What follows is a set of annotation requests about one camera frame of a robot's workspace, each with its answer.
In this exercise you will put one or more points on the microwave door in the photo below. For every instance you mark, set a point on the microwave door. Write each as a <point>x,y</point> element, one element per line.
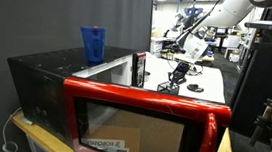
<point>140,98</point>

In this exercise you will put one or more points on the black side panel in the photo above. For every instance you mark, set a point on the black side panel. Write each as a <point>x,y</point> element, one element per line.
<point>270,72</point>

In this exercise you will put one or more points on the black and red microwave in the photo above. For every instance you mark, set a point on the black and red microwave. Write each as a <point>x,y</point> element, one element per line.
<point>42,77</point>

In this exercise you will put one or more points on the black stereo camera bar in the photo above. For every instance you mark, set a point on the black stereo camera bar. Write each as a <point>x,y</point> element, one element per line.
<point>263,24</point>

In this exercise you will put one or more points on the black backdrop curtain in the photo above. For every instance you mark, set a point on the black backdrop curtain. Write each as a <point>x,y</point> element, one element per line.
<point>31,15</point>

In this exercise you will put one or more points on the black round disc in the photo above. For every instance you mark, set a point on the black round disc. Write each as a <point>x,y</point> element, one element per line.
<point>195,88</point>

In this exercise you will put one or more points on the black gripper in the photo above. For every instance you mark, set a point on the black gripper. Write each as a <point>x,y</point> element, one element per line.
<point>182,67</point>

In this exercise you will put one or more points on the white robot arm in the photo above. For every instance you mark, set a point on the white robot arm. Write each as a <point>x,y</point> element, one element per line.
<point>229,11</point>

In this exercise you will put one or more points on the blue plastic cup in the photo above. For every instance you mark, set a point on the blue plastic cup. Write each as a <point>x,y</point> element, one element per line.
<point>93,45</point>

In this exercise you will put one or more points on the white table cloth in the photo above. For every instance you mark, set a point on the white table cloth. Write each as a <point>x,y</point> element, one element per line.
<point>209,79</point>

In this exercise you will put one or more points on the white paper label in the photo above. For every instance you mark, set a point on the white paper label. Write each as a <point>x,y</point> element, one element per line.
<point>102,143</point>

